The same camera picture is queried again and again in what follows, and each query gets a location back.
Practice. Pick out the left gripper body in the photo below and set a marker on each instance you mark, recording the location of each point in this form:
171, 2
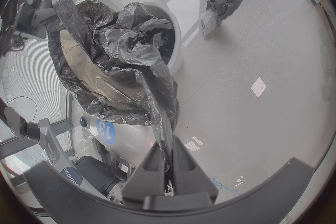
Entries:
28, 24

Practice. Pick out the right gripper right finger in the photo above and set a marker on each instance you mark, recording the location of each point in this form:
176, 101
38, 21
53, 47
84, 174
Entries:
191, 178

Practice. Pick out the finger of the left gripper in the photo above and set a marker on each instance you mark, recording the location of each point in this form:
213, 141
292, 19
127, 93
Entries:
46, 14

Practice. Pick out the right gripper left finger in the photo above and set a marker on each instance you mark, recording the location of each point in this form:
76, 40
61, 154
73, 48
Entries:
147, 178

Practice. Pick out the black plastic bag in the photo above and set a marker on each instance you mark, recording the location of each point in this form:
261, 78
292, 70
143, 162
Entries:
118, 60

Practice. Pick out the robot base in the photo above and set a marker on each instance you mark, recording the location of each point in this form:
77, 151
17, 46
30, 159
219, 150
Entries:
131, 136

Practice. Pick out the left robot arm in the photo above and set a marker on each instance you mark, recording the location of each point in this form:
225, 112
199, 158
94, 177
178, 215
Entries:
9, 18

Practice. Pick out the white trash bin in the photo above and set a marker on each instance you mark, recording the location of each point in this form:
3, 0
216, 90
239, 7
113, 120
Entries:
176, 34

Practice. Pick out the clear printed wrapper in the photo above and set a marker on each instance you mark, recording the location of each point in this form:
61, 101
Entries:
208, 24

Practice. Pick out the crumpled black plastic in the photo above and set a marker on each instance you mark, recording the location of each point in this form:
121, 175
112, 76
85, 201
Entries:
225, 5

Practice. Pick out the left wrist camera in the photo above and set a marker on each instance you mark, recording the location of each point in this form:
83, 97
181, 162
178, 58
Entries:
34, 2

